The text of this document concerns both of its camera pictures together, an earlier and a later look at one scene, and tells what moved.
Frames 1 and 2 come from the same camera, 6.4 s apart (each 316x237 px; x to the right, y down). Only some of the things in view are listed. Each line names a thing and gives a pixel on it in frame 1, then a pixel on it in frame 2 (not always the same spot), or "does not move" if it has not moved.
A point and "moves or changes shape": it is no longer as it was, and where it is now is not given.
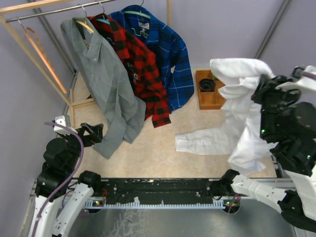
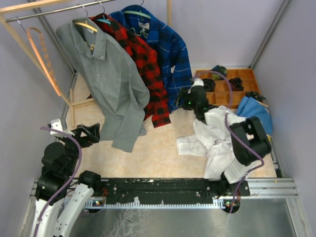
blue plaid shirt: x=168 y=49 does not move
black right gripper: x=266 y=84 → x=183 y=94
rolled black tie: x=207 y=85 does not move
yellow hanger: x=86 y=24 moves or changes shape
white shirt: x=243 y=140 → x=213 y=139
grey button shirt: x=121 y=111 moves or changes shape
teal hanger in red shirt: x=103 y=19 does not move
